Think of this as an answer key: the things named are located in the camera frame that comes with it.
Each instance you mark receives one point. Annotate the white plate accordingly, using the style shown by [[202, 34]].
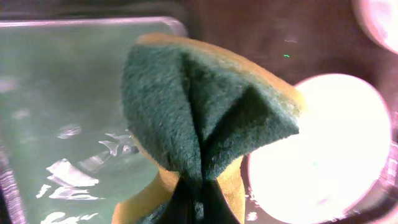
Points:
[[332, 163]]

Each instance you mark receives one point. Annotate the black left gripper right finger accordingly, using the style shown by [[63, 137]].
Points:
[[215, 207]]

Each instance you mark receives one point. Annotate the large dark serving tray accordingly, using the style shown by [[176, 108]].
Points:
[[298, 39]]

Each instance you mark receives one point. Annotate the small green water tray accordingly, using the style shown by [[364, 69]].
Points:
[[66, 153]]

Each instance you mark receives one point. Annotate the white plate far corner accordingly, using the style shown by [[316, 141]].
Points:
[[378, 20]]

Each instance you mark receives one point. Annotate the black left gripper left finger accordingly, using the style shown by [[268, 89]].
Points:
[[181, 207]]

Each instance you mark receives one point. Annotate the green yellow scrub sponge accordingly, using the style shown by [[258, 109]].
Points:
[[195, 110]]

